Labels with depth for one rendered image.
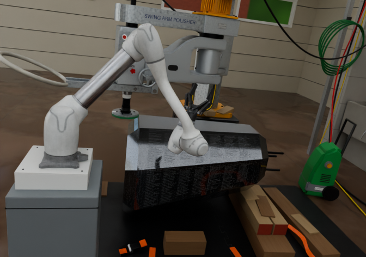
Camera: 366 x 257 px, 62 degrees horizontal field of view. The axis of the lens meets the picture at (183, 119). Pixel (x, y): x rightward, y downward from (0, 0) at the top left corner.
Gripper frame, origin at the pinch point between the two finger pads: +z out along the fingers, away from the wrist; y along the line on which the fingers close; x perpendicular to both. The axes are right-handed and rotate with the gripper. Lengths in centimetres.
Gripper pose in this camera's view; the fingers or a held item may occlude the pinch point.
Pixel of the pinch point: (203, 87)
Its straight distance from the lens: 179.0
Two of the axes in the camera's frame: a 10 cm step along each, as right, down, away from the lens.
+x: 6.0, 3.2, 7.3
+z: 4.3, -9.0, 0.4
